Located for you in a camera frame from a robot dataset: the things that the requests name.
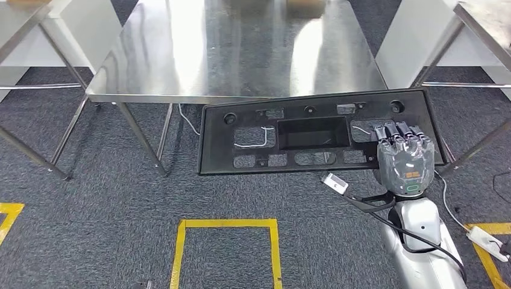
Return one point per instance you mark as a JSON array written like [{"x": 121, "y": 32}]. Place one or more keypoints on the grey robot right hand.
[{"x": 403, "y": 167}]

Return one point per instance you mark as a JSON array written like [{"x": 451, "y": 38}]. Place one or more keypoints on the black plastic panel part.
[{"x": 215, "y": 139}]

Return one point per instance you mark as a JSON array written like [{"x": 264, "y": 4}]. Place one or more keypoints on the stainless steel workbench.
[{"x": 239, "y": 48}]

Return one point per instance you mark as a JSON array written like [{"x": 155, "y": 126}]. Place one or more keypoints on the white power strip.
[{"x": 487, "y": 243}]

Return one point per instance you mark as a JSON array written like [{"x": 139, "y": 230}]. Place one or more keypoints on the white partition panel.
[
  {"x": 415, "y": 40},
  {"x": 80, "y": 36}
]

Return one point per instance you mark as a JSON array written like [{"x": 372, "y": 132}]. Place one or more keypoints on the stainless steel table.
[
  {"x": 487, "y": 24},
  {"x": 16, "y": 24}
]

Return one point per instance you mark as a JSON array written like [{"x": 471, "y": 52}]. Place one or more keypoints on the yellow floor tape square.
[
  {"x": 227, "y": 223},
  {"x": 14, "y": 209}
]

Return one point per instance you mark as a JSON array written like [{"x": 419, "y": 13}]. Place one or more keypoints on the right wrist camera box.
[{"x": 335, "y": 183}]

